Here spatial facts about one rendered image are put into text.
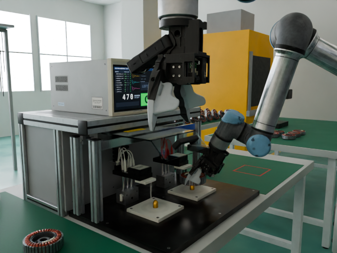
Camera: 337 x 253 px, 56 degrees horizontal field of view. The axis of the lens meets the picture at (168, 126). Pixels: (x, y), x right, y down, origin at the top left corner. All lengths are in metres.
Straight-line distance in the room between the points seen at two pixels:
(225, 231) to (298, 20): 0.71
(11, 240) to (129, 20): 4.64
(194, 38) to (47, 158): 0.85
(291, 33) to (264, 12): 5.68
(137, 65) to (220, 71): 4.30
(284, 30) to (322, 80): 5.23
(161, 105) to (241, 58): 4.24
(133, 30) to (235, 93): 1.92
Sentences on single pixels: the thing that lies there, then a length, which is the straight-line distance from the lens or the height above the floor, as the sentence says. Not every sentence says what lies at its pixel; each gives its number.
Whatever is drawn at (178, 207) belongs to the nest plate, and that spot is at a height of 0.78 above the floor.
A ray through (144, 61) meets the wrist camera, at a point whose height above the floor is 1.28.
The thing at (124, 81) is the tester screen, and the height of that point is 1.24.
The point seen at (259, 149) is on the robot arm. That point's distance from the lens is 1.06.
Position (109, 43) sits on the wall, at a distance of 9.31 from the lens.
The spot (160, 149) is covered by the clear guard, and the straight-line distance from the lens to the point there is 0.95.
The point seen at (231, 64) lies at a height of 1.47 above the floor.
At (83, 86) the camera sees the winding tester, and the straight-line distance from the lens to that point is 1.26.
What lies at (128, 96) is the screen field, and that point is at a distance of 1.19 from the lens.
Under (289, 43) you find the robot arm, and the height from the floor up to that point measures 1.36.
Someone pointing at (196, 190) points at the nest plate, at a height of 0.78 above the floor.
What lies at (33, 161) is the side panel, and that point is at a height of 0.92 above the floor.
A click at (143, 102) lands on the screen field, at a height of 1.16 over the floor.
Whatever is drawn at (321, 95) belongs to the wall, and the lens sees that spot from 6.31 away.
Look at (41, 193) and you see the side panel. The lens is 1.37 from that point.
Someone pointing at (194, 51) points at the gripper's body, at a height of 1.29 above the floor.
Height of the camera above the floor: 1.24
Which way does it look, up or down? 8 degrees down
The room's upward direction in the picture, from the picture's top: straight up
